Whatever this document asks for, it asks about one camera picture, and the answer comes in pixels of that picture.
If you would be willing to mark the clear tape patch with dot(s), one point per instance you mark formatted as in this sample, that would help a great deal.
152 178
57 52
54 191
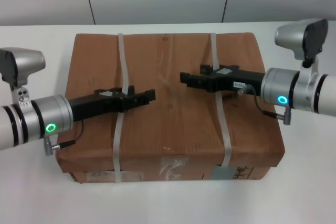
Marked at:
173 167

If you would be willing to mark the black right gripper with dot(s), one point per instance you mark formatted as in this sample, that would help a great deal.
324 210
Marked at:
225 79

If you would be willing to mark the brown cardboard box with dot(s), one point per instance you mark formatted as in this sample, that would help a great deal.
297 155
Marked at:
168 129

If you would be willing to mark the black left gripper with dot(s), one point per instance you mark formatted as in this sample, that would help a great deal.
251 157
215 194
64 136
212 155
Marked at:
89 106

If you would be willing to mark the grey tape patch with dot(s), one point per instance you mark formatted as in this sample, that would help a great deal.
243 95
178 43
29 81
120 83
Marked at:
222 173

